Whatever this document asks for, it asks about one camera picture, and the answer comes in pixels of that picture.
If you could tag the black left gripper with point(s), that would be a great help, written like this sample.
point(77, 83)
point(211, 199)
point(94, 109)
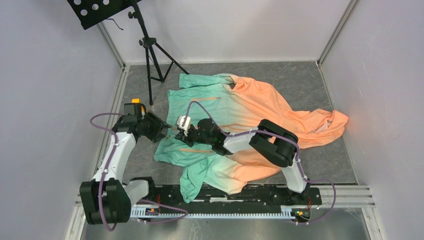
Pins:
point(158, 125)

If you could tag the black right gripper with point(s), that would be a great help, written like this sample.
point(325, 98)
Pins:
point(180, 136)

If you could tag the green and orange jacket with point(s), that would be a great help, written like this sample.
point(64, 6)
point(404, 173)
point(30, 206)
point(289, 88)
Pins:
point(237, 104)

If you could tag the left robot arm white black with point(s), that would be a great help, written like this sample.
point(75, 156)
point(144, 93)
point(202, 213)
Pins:
point(105, 199)

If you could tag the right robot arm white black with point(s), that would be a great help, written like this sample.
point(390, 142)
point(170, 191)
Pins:
point(276, 144)

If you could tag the yellow red toy block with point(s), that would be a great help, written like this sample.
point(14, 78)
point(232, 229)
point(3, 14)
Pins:
point(136, 101)

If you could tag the black tripod stand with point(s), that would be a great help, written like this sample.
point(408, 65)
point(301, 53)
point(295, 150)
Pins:
point(148, 43)

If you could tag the black perforated stand plate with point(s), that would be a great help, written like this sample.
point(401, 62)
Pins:
point(93, 12)

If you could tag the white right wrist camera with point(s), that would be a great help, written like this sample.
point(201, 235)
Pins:
point(183, 123)

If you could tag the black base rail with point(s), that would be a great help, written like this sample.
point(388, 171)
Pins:
point(253, 199)

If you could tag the white cable duct strip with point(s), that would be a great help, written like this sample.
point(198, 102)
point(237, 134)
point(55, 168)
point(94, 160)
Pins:
point(141, 212)

